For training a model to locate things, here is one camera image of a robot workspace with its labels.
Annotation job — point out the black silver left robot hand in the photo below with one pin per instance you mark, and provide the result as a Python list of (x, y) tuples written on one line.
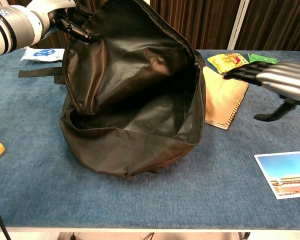
[(73, 27)]

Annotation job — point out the brown spiral notebook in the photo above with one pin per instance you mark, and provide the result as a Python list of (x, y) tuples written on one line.
[(222, 100)]

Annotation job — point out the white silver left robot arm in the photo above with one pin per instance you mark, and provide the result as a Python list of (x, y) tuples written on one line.
[(10, 27)]

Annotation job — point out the blue table cloth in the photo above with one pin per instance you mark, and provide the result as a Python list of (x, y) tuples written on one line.
[(215, 187)]

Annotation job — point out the dark brown pleated curtain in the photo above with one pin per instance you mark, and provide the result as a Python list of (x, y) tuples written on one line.
[(202, 22), (277, 25), (56, 41)]

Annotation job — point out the white slanted frame post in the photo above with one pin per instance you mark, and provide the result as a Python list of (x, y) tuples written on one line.
[(237, 25)]

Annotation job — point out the green packet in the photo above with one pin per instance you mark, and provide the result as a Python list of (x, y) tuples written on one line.
[(261, 58)]

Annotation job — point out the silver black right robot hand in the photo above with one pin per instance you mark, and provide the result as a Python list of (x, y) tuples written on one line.
[(282, 77)]

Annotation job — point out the yellow snack packet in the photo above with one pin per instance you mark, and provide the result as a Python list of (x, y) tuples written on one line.
[(223, 62)]

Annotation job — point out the white blue wet wipes pack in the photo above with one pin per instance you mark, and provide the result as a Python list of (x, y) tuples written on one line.
[(43, 54)]

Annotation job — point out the black fabric backpack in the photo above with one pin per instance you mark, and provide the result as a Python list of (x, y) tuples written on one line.
[(130, 62)]

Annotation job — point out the postcard with palace photo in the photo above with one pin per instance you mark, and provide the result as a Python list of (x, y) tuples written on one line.
[(287, 175)]

